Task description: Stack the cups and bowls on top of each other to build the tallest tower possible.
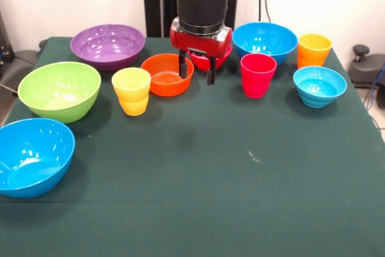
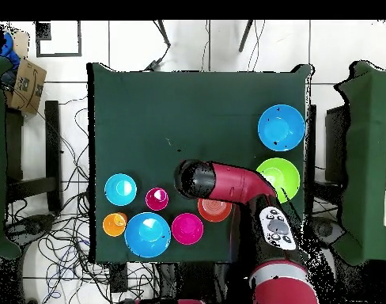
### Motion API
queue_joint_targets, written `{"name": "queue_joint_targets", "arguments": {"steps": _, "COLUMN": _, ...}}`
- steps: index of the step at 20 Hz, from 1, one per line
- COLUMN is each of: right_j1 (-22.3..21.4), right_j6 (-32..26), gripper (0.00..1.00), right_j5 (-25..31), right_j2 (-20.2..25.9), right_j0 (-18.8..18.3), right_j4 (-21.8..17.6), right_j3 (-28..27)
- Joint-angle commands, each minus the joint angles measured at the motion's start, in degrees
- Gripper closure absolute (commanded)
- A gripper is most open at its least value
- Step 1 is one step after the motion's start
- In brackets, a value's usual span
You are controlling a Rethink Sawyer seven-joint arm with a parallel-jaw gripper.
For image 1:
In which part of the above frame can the yellow cup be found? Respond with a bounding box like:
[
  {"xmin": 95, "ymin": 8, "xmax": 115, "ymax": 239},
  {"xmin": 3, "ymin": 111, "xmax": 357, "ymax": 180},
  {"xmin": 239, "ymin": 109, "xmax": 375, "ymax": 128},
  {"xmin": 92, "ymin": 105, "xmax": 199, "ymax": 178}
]
[{"xmin": 111, "ymin": 67, "xmax": 152, "ymax": 117}]

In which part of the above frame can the small blue bowl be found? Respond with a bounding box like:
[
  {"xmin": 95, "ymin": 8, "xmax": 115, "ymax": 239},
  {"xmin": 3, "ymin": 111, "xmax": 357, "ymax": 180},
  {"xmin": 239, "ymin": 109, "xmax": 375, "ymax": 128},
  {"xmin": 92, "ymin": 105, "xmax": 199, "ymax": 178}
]
[{"xmin": 293, "ymin": 66, "xmax": 348, "ymax": 109}]

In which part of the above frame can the black equipment box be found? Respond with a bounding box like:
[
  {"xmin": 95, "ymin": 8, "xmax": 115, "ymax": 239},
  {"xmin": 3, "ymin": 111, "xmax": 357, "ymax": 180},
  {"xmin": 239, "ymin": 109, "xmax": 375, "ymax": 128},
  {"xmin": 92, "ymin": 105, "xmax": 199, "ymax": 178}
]
[{"xmin": 0, "ymin": 10, "xmax": 15, "ymax": 73}]

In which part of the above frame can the dark green tablecloth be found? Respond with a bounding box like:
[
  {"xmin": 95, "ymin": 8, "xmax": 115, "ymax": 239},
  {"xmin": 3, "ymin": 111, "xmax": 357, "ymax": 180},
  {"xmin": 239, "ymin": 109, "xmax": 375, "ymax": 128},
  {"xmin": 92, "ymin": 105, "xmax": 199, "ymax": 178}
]
[{"xmin": 0, "ymin": 36, "xmax": 385, "ymax": 257}]

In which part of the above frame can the blue cable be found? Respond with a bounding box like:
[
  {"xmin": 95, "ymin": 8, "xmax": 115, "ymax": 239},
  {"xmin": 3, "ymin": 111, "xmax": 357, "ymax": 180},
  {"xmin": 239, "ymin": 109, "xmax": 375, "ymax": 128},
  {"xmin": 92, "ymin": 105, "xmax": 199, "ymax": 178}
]
[{"xmin": 364, "ymin": 64, "xmax": 385, "ymax": 110}]

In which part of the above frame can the large green bowl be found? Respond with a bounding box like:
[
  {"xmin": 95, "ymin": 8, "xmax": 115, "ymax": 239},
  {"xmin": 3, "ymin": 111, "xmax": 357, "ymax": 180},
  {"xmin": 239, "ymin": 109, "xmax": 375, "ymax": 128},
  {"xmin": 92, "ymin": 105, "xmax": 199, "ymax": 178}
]
[{"xmin": 17, "ymin": 61, "xmax": 102, "ymax": 125}]

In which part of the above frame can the large blue bowl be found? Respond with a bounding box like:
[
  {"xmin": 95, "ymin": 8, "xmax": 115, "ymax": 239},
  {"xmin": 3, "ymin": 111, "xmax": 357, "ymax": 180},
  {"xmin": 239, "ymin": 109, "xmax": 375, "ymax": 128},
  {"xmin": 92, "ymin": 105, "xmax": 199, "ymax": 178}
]
[
  {"xmin": 0, "ymin": 117, "xmax": 76, "ymax": 199},
  {"xmin": 232, "ymin": 22, "xmax": 298, "ymax": 67}
]

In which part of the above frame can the crimson cup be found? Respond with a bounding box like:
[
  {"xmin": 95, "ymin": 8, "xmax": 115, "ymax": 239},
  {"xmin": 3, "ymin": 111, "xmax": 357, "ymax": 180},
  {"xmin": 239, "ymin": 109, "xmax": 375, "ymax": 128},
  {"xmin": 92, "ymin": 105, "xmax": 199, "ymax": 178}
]
[{"xmin": 240, "ymin": 53, "xmax": 277, "ymax": 99}]

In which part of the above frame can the orange cup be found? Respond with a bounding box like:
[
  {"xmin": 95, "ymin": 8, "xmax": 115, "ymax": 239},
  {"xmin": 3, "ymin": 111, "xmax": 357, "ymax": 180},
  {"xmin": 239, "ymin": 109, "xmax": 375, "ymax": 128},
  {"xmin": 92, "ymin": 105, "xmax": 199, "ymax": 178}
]
[{"xmin": 297, "ymin": 33, "xmax": 333, "ymax": 69}]

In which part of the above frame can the black stand base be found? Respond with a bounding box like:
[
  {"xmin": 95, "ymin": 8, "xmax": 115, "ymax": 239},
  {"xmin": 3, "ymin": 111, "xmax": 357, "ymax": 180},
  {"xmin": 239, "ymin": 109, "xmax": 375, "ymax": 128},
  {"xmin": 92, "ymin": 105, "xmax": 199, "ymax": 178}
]
[{"xmin": 348, "ymin": 44, "xmax": 385, "ymax": 89}]

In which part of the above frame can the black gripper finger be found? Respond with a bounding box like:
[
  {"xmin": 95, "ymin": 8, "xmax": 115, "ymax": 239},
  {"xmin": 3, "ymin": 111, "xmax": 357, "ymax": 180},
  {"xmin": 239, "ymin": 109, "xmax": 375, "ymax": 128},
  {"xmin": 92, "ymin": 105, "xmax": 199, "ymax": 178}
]
[
  {"xmin": 179, "ymin": 49, "xmax": 189, "ymax": 79},
  {"xmin": 206, "ymin": 55, "xmax": 217, "ymax": 86}
]

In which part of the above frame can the orange bowl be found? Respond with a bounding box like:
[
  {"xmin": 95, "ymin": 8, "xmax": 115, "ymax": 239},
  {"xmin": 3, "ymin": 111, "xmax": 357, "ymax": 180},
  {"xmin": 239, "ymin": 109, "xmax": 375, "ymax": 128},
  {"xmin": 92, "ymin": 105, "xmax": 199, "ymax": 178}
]
[{"xmin": 140, "ymin": 53, "xmax": 195, "ymax": 98}]

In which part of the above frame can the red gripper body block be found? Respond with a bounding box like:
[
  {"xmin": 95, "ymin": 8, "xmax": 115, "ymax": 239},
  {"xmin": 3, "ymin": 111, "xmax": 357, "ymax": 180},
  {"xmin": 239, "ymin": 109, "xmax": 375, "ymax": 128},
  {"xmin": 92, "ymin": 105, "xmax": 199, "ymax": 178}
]
[{"xmin": 170, "ymin": 17, "xmax": 233, "ymax": 59}]

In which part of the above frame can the large purple bowl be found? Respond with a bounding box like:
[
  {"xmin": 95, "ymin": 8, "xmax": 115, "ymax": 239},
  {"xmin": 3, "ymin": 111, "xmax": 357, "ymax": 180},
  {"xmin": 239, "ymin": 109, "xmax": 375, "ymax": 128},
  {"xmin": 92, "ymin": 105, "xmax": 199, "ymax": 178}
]
[{"xmin": 70, "ymin": 23, "xmax": 146, "ymax": 72}]

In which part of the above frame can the crimson small bowl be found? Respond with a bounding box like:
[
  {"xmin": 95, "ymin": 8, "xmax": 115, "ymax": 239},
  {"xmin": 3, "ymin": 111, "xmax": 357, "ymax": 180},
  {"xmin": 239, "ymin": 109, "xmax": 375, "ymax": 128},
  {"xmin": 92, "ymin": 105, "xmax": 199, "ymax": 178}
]
[{"xmin": 189, "ymin": 45, "xmax": 233, "ymax": 73}]

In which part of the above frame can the grey stand base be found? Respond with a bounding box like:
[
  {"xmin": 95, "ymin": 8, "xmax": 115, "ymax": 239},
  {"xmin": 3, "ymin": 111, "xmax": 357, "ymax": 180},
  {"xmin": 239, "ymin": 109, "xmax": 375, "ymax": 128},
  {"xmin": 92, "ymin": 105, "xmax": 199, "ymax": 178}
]
[{"xmin": 0, "ymin": 49, "xmax": 39, "ymax": 95}]

